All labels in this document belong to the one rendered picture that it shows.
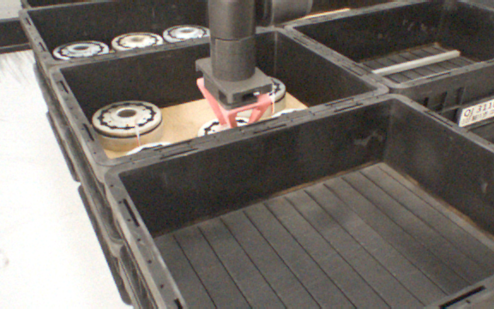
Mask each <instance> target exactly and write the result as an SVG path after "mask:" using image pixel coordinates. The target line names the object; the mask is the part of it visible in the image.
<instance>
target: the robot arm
mask: <svg viewBox="0 0 494 309"><path fill-rule="evenodd" d="M311 6H312V0H208V15H209V38H210V58H204V59H199V60H197V61H196V71H201V72H202V73H203V78H201V79H198V80H197V84H198V86H199V88H200V89H201V91H202V93H203V95H204V97H205V98H206V100H207V102H208V104H209V105H210V107H211V109H212V111H213V112H214V114H215V115H216V117H217V119H218V120H219V122H220V124H221V125H223V124H228V126H229V129H231V128H236V126H238V122H237V119H236V117H237V116H238V113H240V112H245V111H248V110H251V109H253V110H252V113H251V115H250V118H249V120H248V123H252V122H256V121H259V120H260V118H261V117H262V115H263V114H264V113H265V112H266V111H267V109H268V107H269V105H270V104H271V97H270V96H269V95H268V93H271V92H272V89H273V81H272V80H271V79H270V78H268V77H267V76H266V75H265V74H263V73H262V72H261V71H260V70H259V69H258V68H257V67H256V66H255V40H256V23H257V24H258V25H260V26H261V27H271V26H275V25H279V24H282V23H286V22H289V21H293V20H297V19H301V18H304V17H306V16H307V15H308V14H309V13H310V10H311ZM258 92H259V94H256V95H254V93H258ZM217 101H218V102H219V103H220V106H219V104H218V102H217ZM248 123H247V124H248Z"/></svg>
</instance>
